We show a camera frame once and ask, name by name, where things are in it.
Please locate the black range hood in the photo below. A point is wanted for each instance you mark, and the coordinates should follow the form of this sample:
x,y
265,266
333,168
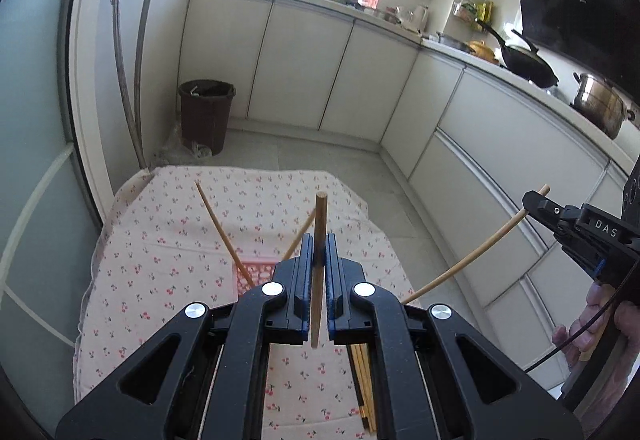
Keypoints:
x,y
565,4

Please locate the white kitchen base cabinets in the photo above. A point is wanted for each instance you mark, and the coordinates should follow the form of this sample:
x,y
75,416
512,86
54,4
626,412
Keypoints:
x,y
300,64

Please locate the black wok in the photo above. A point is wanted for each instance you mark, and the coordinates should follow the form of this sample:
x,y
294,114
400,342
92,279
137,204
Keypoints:
x,y
530,67

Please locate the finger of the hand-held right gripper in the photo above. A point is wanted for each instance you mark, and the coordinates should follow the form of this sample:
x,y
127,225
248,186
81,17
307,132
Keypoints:
x,y
580,247
547,211

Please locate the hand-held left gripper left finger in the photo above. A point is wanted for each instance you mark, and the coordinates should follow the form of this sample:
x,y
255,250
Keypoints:
x,y
305,280

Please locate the white electric kettle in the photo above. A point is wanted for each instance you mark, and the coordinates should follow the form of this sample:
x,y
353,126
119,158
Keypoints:
x,y
420,19

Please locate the black-tipped mop pole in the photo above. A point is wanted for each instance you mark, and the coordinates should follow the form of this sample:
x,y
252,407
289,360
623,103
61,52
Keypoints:
x,y
148,4

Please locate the person's right hand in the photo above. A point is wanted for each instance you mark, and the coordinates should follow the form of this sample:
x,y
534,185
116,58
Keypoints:
x,y
575,340

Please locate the brown trash bin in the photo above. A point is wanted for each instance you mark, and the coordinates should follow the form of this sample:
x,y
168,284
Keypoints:
x,y
205,124

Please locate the steel basin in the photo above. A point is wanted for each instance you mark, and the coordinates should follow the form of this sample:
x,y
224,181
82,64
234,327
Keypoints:
x,y
452,41

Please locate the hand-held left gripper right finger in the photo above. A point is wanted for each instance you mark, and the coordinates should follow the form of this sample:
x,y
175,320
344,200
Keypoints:
x,y
332,280

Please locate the yellow green snack packets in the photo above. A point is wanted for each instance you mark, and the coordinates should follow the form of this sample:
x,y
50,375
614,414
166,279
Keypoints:
x,y
475,12

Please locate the cherry print tablecloth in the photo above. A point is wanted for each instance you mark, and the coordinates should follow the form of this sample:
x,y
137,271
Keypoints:
x,y
150,270

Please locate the frosted glass door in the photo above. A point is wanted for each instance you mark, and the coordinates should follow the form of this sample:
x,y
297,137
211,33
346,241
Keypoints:
x,y
40,94

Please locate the steel stock pot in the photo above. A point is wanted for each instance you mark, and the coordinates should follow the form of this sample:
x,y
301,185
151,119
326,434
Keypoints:
x,y
600,107

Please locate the yellow casserole pot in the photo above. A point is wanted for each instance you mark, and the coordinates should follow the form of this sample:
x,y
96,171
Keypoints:
x,y
482,50

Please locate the clear plastic bag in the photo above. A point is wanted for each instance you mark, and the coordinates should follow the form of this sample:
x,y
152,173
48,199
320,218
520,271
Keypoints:
x,y
175,149

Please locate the pink plastic basket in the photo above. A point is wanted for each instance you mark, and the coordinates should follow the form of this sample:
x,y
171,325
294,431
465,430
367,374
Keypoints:
x,y
257,275

